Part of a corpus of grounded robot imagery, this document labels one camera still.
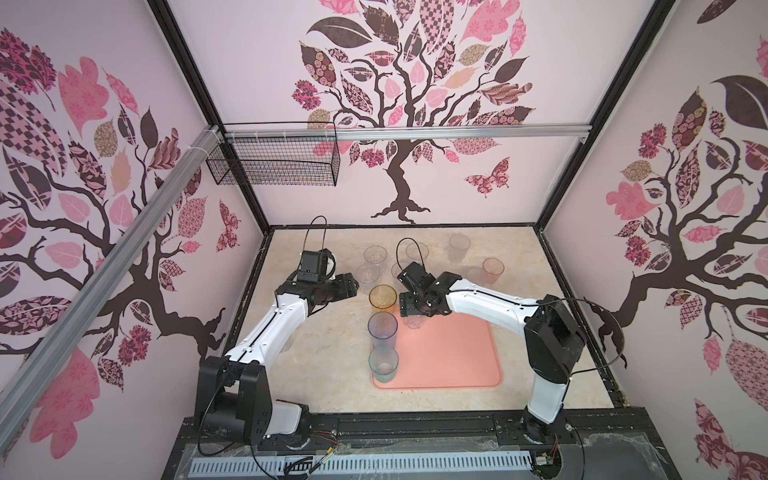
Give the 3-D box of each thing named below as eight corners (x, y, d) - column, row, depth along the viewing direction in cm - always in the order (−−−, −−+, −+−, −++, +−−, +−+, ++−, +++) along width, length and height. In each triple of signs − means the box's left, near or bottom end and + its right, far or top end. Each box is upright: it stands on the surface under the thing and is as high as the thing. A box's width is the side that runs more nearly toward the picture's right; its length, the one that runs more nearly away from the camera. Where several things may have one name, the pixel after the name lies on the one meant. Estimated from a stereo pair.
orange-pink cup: (480, 285, 104) (485, 273, 99) (476, 268, 109) (480, 256, 104) (500, 285, 104) (506, 273, 99) (496, 268, 109) (501, 256, 104)
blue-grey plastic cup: (370, 355, 87) (367, 338, 77) (371, 330, 92) (369, 310, 82) (397, 355, 87) (398, 338, 77) (397, 330, 92) (398, 310, 82)
